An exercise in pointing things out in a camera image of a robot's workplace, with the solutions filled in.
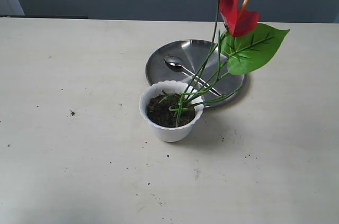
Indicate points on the steel spork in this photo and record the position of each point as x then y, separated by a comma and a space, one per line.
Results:
176, 64

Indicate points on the dark soil in pot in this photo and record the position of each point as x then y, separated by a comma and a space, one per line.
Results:
163, 110

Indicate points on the round steel plate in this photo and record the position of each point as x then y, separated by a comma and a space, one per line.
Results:
192, 54

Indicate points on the red artificial anthurium flower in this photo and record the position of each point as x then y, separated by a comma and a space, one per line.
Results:
245, 46

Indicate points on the white plastic flower pot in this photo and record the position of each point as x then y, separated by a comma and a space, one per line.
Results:
166, 134

